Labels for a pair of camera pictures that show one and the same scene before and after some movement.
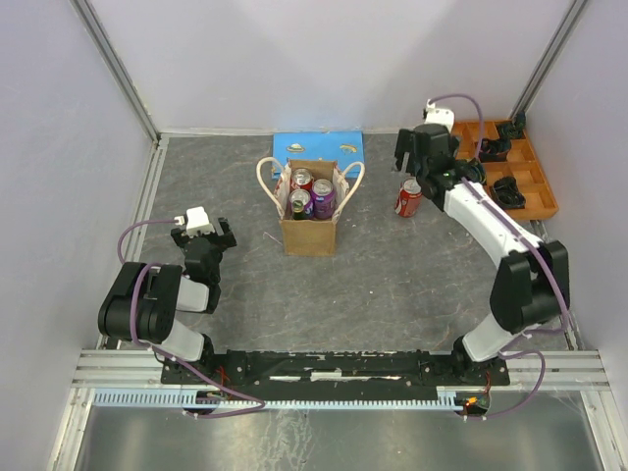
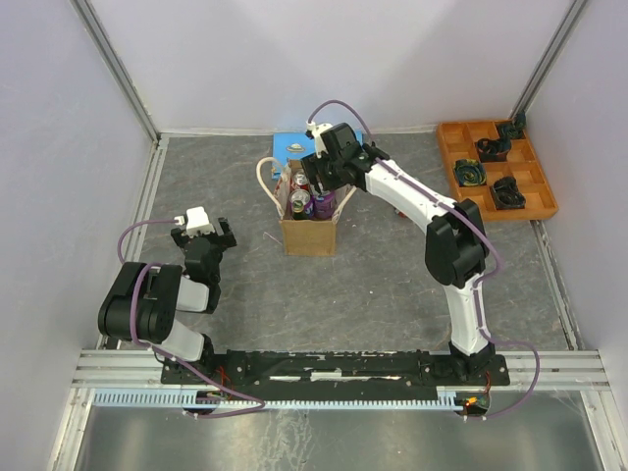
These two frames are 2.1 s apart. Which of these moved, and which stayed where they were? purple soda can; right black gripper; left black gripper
Moved: right black gripper
Stayed: purple soda can; left black gripper
